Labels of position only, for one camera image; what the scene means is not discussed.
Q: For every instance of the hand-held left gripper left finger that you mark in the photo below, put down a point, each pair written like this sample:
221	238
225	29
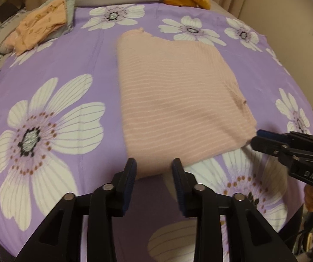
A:
130	176

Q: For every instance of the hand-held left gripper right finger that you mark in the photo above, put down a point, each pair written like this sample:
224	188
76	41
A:
179	181

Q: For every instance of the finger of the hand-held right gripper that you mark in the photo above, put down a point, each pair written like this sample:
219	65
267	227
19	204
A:
263	145
265	133

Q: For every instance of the pink striped knit sweater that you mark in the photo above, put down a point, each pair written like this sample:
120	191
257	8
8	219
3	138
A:
173	101

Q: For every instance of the purple floral bed sheet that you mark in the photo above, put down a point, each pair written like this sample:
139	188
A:
91	60

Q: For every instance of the grey folded garment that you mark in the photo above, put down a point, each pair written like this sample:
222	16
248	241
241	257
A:
70	13

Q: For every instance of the orange printed garment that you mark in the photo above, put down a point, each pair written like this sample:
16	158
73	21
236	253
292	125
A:
42	21

